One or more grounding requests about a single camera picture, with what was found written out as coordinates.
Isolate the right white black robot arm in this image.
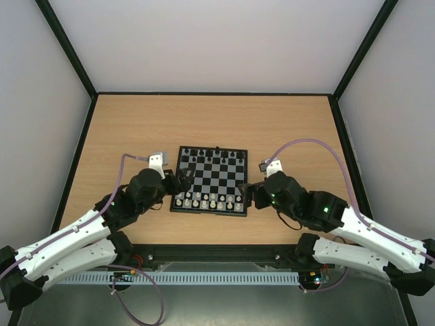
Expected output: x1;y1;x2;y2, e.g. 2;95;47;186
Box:
238;171;434;296

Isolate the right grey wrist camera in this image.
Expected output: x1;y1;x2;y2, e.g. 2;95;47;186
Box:
259;158;283;178

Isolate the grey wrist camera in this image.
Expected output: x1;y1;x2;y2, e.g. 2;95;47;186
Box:
259;158;283;178
148;151;168;179

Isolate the black and silver chessboard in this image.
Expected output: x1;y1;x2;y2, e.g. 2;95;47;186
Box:
170;146;248;217

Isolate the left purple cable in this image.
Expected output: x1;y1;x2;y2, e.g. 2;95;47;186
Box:
0;153;165;325

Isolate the purple cable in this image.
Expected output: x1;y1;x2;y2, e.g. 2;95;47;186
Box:
261;137;435;293
0;153;165;325

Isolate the black enclosure frame post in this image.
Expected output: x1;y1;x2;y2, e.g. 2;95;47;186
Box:
35;0;97;98

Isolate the white slotted cable duct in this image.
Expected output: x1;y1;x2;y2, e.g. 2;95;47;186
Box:
60;270;300;286

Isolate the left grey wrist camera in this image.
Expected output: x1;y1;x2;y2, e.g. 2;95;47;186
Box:
148;151;168;179

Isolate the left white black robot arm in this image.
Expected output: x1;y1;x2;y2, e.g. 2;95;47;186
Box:
1;168;194;310

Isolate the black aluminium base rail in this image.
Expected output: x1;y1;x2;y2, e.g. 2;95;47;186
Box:
33;242;395;272

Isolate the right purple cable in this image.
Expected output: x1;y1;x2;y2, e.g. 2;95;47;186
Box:
261;137;435;293

